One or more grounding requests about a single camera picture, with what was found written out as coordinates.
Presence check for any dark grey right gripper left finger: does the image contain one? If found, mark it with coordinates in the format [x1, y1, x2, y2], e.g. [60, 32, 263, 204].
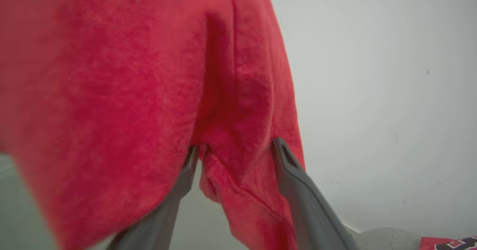
[106, 146, 199, 250]

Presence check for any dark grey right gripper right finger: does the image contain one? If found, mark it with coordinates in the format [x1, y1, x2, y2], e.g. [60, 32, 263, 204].
[273, 137, 358, 250]

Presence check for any grey folded cloth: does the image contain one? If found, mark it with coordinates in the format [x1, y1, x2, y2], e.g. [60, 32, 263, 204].
[345, 227, 425, 250]

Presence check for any red jersey with dark print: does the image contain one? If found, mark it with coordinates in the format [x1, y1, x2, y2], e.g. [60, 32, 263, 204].
[419, 236, 477, 250]

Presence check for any plain red fleece garment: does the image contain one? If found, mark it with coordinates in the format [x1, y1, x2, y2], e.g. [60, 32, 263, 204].
[0, 0, 306, 250]

